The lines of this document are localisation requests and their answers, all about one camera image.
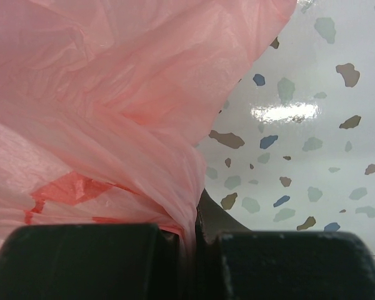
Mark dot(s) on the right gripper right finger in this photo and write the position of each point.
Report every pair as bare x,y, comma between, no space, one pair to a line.
234,262

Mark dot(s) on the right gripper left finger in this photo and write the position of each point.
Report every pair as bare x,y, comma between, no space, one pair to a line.
90,261

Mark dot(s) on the pink plastic bag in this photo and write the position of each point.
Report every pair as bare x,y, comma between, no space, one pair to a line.
102,104

